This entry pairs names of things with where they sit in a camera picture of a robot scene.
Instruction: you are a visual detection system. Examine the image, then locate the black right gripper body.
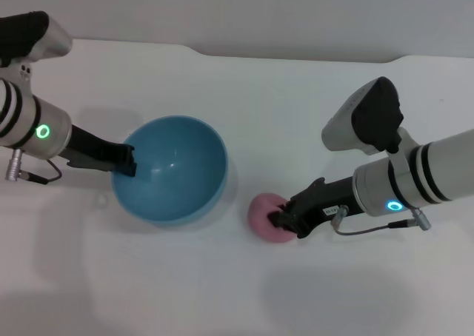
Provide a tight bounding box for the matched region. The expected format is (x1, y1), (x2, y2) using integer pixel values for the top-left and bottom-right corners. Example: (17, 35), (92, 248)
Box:
(290, 176), (359, 240)

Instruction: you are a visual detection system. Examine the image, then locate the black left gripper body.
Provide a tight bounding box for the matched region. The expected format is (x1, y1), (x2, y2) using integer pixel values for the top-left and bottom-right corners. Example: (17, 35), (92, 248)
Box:
(60, 124), (130, 174)

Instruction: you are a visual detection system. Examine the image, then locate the pink toy peach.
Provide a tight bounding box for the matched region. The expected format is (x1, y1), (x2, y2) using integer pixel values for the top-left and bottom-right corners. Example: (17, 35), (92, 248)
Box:
(247, 192), (298, 246)

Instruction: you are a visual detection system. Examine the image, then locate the blue bowl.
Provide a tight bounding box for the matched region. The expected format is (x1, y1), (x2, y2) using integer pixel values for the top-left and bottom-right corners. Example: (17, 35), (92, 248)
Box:
(111, 115), (229, 229)

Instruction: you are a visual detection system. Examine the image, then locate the left wrist cable with plug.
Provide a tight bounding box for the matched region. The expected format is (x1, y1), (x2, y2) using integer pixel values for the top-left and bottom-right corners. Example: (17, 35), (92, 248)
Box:
(4, 148), (62, 186)

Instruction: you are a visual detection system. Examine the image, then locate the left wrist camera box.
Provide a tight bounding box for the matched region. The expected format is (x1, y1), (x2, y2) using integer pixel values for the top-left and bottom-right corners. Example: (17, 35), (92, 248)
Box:
(0, 10), (73, 69)

